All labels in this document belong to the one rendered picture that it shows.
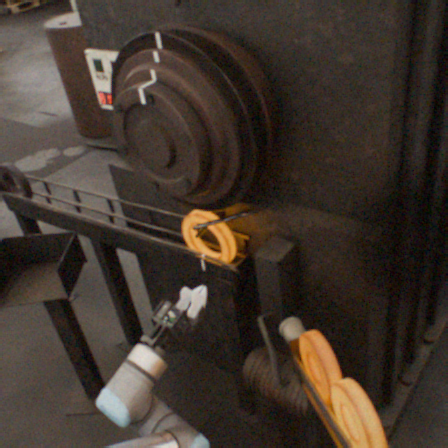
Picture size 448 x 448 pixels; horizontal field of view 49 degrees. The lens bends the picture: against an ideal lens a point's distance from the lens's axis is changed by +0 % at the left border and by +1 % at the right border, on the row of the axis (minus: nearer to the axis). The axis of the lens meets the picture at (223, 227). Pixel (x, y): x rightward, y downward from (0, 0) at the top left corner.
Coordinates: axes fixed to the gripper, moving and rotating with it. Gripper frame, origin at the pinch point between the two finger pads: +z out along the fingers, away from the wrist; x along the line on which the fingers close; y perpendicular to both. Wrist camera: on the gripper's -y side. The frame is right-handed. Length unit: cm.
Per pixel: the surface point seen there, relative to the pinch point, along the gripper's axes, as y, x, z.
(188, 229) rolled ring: -2.2, 18.8, 16.9
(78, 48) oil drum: -52, 254, 153
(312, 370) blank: -5.2, -33.5, -4.3
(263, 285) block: -8.3, -9.5, 11.9
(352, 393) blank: 9.2, -47.0, -9.3
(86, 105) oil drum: -93, 260, 137
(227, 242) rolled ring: -1.6, 3.9, 17.0
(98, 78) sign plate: 31, 57, 38
